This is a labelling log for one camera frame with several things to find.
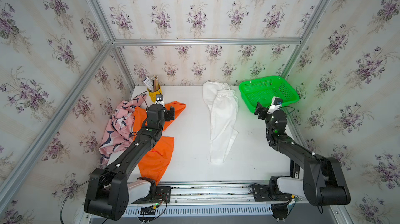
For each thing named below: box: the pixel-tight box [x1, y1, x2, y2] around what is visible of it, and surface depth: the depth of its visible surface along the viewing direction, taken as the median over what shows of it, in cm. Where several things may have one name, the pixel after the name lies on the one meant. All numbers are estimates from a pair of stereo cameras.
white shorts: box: [202, 81, 240, 165], surface depth 101 cm
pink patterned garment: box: [98, 93, 147, 166], surface depth 92 cm
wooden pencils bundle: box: [151, 74, 159, 92], surface depth 106 cm
